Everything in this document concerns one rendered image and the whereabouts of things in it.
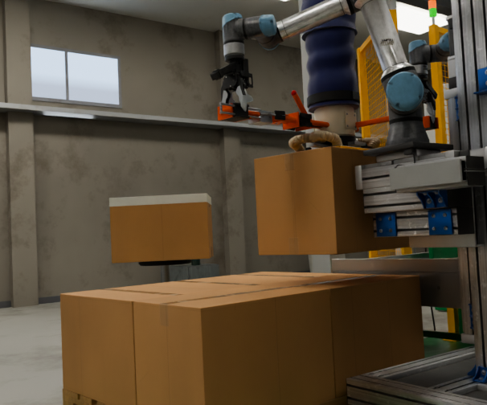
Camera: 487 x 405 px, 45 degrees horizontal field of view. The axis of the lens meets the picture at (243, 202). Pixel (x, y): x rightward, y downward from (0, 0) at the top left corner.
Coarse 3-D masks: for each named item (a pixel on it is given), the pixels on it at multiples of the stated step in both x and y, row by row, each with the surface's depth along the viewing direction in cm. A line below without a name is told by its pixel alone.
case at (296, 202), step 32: (256, 160) 246; (288, 160) 234; (320, 160) 223; (352, 160) 229; (256, 192) 247; (288, 192) 234; (320, 192) 223; (352, 192) 227; (288, 224) 234; (320, 224) 223; (352, 224) 226
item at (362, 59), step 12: (396, 12) 367; (396, 24) 367; (360, 48) 440; (360, 60) 441; (372, 60) 417; (360, 72) 441; (360, 84) 441; (360, 96) 442; (360, 108) 444; (372, 132) 426; (384, 144) 398; (372, 252) 434; (396, 252) 382; (408, 252) 360
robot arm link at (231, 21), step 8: (224, 16) 214; (232, 16) 212; (240, 16) 214; (224, 24) 213; (232, 24) 212; (240, 24) 211; (224, 32) 213; (232, 32) 212; (240, 32) 212; (224, 40) 214; (232, 40) 212; (240, 40) 213
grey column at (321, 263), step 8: (304, 48) 410; (304, 56) 410; (304, 64) 410; (304, 72) 410; (304, 80) 410; (304, 88) 410; (304, 96) 410; (304, 104) 411; (312, 128) 405; (320, 256) 400; (328, 256) 394; (336, 256) 397; (344, 256) 403; (320, 264) 400; (328, 264) 394; (320, 272) 400; (328, 272) 394
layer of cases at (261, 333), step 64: (64, 320) 251; (128, 320) 212; (192, 320) 183; (256, 320) 194; (320, 320) 215; (384, 320) 240; (64, 384) 251; (128, 384) 212; (192, 384) 183; (256, 384) 192; (320, 384) 212
